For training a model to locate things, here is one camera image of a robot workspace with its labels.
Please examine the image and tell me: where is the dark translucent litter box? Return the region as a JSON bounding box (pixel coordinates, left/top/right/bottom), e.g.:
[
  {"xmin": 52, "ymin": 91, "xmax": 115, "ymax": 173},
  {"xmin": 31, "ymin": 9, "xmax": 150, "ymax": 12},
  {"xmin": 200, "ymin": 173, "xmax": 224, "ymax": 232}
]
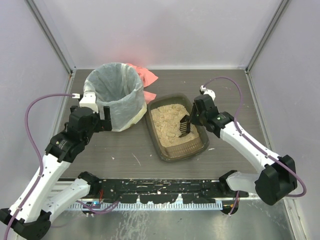
[{"xmin": 145, "ymin": 93, "xmax": 210, "ymax": 162}]

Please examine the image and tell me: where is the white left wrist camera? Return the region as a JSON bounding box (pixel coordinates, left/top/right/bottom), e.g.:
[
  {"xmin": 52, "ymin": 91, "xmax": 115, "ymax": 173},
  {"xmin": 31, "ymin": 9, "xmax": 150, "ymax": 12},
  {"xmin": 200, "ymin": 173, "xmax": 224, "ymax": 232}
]
[{"xmin": 79, "ymin": 91, "xmax": 99, "ymax": 113}]

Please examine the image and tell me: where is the purple camera cable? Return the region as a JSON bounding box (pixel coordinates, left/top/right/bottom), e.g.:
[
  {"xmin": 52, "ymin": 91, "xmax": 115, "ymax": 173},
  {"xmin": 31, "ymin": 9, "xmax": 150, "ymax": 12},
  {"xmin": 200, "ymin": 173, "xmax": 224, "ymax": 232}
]
[
  {"xmin": 203, "ymin": 76, "xmax": 307, "ymax": 198},
  {"xmin": 2, "ymin": 92, "xmax": 81, "ymax": 240}
]

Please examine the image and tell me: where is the right aluminium frame post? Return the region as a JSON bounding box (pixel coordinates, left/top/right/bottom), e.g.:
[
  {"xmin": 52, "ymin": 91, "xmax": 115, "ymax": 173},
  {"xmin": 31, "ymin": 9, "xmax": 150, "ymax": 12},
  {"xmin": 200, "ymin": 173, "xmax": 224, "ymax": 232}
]
[{"xmin": 244, "ymin": 0, "xmax": 293, "ymax": 74}]

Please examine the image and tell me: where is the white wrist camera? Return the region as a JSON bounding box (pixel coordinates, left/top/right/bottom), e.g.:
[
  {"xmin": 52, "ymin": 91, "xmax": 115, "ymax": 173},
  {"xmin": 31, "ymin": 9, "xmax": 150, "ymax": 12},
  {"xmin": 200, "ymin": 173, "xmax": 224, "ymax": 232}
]
[
  {"xmin": 79, "ymin": 91, "xmax": 99, "ymax": 113},
  {"xmin": 199, "ymin": 85, "xmax": 216, "ymax": 101}
]

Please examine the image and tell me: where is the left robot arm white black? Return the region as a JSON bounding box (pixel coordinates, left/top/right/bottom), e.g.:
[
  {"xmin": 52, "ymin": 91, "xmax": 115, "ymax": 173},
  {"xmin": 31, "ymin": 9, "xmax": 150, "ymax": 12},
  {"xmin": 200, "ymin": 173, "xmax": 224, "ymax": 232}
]
[{"xmin": 0, "ymin": 107, "xmax": 102, "ymax": 240}]

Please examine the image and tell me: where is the left aluminium frame post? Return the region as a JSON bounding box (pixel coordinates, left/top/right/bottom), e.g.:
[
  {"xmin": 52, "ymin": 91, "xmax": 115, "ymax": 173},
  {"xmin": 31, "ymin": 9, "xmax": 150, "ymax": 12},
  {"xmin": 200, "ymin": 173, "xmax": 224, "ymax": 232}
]
[{"xmin": 24, "ymin": 0, "xmax": 77, "ymax": 75}]

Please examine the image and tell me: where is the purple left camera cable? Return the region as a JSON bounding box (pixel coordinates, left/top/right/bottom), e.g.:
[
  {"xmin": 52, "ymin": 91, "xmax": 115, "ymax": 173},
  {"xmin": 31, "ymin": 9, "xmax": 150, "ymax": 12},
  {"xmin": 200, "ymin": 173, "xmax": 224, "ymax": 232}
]
[{"xmin": 2, "ymin": 92, "xmax": 81, "ymax": 240}]

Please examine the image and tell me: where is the black litter scoop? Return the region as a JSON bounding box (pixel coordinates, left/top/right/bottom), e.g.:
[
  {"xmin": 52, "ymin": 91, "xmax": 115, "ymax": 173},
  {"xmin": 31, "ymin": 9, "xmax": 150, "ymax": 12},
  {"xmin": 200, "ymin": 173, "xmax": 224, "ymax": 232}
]
[{"xmin": 179, "ymin": 114, "xmax": 191, "ymax": 138}]

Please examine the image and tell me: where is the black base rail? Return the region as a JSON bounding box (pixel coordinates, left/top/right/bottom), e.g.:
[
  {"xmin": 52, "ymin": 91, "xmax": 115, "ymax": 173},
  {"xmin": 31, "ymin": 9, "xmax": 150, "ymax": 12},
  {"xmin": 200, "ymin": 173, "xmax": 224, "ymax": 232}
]
[{"xmin": 98, "ymin": 177, "xmax": 223, "ymax": 205}]

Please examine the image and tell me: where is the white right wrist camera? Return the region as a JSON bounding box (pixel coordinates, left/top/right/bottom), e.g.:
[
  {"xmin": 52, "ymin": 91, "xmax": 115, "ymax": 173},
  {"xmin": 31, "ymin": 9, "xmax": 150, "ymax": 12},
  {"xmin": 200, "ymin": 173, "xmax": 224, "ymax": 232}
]
[{"xmin": 199, "ymin": 85, "xmax": 216, "ymax": 101}]

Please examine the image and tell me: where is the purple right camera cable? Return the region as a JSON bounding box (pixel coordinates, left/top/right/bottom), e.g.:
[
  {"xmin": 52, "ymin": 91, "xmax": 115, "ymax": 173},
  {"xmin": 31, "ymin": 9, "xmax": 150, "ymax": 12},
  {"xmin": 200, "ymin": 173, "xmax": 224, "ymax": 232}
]
[{"xmin": 203, "ymin": 76, "xmax": 307, "ymax": 198}]

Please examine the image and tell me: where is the aluminium frame post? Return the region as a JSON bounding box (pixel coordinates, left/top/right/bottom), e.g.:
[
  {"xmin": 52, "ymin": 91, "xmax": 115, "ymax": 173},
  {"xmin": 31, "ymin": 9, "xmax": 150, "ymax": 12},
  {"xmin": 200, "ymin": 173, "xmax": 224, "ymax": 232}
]
[
  {"xmin": 24, "ymin": 0, "xmax": 77, "ymax": 75},
  {"xmin": 244, "ymin": 0, "xmax": 293, "ymax": 74}
]

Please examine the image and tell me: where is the white slotted cable duct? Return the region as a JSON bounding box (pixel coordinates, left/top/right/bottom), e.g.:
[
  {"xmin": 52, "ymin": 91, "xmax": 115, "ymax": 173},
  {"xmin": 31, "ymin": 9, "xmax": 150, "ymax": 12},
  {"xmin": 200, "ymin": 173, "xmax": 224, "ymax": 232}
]
[{"xmin": 69, "ymin": 201, "xmax": 223, "ymax": 211}]

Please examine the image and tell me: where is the pink cloth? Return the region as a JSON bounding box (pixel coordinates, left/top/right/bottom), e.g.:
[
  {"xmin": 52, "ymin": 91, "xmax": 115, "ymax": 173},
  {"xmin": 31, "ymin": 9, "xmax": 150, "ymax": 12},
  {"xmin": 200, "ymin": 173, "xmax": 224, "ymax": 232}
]
[{"xmin": 128, "ymin": 63, "xmax": 159, "ymax": 104}]

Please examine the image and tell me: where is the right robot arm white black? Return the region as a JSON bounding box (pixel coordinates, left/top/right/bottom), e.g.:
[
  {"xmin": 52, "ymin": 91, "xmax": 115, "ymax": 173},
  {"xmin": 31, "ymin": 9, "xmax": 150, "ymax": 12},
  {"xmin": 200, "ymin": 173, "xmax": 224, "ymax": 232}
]
[{"xmin": 189, "ymin": 94, "xmax": 298, "ymax": 206}]

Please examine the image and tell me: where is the trash bin with white liner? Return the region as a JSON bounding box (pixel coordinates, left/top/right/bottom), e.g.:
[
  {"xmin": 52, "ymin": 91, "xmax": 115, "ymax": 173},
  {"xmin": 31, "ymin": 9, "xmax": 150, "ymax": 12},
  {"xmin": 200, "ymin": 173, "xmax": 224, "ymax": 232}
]
[{"xmin": 83, "ymin": 62, "xmax": 147, "ymax": 132}]

